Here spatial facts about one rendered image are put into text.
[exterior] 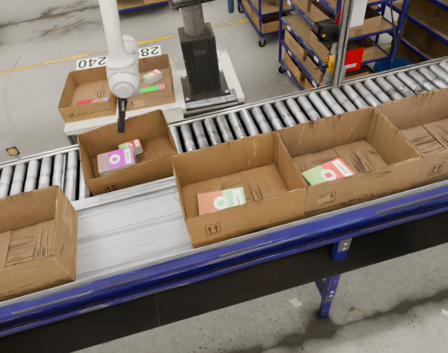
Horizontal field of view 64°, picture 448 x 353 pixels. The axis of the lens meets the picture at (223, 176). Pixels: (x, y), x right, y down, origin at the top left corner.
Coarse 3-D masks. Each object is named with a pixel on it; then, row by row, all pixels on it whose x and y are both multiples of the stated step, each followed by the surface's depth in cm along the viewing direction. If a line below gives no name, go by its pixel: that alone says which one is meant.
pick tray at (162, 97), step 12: (144, 60) 218; (156, 60) 220; (168, 60) 212; (144, 72) 223; (168, 72) 220; (144, 84) 214; (156, 84) 212; (168, 84) 211; (144, 96) 193; (156, 96) 194; (168, 96) 196; (132, 108) 197; (144, 108) 199
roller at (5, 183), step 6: (6, 168) 176; (12, 168) 179; (6, 174) 174; (12, 174) 177; (0, 180) 171; (6, 180) 172; (0, 186) 168; (6, 186) 169; (0, 192) 166; (6, 192) 167
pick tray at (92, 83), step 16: (80, 80) 220; (96, 80) 221; (64, 96) 201; (80, 96) 212; (96, 96) 210; (112, 96) 197; (64, 112) 192; (80, 112) 193; (96, 112) 194; (112, 112) 196
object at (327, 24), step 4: (320, 20) 175; (324, 20) 175; (328, 20) 174; (332, 20) 174; (316, 24) 174; (320, 24) 173; (324, 24) 172; (328, 24) 172; (332, 24) 173; (316, 28) 174; (320, 28) 172; (324, 28) 172; (328, 28) 173; (332, 28) 173; (336, 28) 174; (316, 32) 174; (320, 32) 174; (324, 32) 174; (328, 32) 174; (332, 32) 175; (336, 32) 176; (324, 36) 178; (328, 36) 178; (332, 36) 178; (324, 40) 180; (328, 40) 179
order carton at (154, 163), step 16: (160, 112) 165; (96, 128) 159; (112, 128) 162; (128, 128) 166; (144, 128) 169; (160, 128) 172; (80, 144) 157; (96, 144) 165; (112, 144) 169; (144, 144) 173; (160, 144) 172; (96, 160) 169; (144, 160) 167; (160, 160) 147; (96, 176) 163; (112, 176) 144; (128, 176) 147; (144, 176) 151; (160, 176) 154; (96, 192) 147
